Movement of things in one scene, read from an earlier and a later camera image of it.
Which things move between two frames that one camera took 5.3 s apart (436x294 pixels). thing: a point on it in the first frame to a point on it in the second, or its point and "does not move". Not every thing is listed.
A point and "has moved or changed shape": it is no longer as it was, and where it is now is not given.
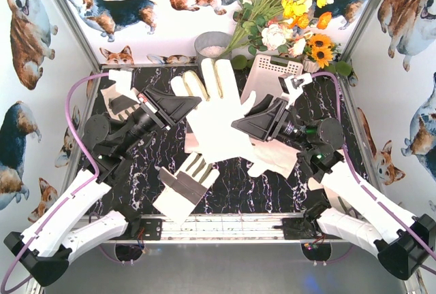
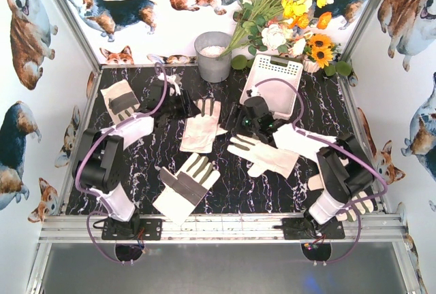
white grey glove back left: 119,104 does not move
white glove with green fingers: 212,118 has moved or changed shape
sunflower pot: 319,53 does not move
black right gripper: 278,121 to 236,119
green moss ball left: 239,62 does not move
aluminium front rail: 208,229 does not move
